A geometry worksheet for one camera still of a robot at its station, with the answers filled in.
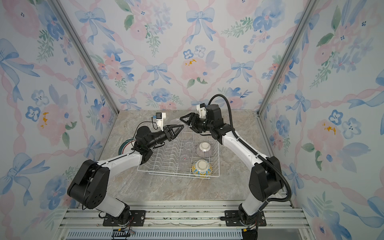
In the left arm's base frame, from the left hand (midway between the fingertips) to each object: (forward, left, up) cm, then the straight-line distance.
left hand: (183, 126), depth 75 cm
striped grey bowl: (0, -12, -23) cm, 26 cm away
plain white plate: (+3, +39, -25) cm, 46 cm away
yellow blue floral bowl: (-13, -10, -22) cm, 27 cm away
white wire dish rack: (-2, -4, -25) cm, 25 cm away
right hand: (+4, +1, 0) cm, 4 cm away
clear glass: (-9, 0, -18) cm, 20 cm away
